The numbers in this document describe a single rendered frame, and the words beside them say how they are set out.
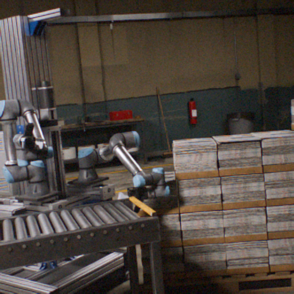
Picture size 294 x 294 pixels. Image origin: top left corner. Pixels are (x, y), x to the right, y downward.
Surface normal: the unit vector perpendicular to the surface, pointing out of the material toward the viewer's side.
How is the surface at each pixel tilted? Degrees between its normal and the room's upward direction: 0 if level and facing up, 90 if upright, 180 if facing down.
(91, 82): 90
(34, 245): 90
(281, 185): 89
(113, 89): 90
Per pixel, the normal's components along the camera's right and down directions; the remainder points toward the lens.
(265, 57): 0.30, 0.09
